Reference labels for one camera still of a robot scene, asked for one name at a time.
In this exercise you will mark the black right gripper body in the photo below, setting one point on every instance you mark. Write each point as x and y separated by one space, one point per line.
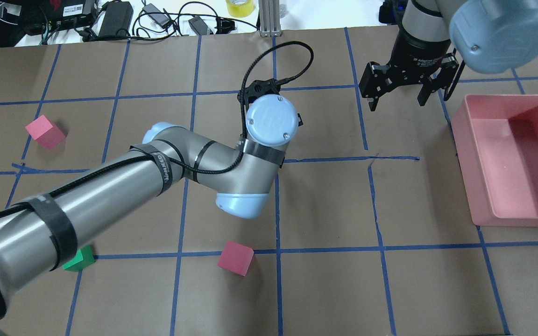
419 52

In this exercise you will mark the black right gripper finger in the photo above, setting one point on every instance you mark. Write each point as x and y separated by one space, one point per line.
372 103
425 92

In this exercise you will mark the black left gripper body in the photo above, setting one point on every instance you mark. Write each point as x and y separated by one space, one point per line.
300 120

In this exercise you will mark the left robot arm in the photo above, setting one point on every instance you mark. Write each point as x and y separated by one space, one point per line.
44 231

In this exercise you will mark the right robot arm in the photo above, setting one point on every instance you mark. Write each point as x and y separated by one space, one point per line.
438 39

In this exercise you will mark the yellow tape roll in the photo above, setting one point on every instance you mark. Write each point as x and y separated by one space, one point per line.
240 8

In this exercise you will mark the pink plastic bin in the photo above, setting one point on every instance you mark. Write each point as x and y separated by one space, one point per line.
496 136

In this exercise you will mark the black power brick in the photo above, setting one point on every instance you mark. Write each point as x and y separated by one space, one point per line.
116 20

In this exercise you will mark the pink cube centre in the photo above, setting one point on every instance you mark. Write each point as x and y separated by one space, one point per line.
236 258

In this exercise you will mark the pink cube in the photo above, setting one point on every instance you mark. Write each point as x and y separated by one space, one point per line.
45 132
236 258

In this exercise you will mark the pink cube far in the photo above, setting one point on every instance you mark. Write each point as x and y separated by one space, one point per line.
45 132

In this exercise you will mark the green cube far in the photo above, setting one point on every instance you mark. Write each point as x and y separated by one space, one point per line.
83 258

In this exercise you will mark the aluminium frame post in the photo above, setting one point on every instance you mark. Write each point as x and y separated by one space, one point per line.
269 18

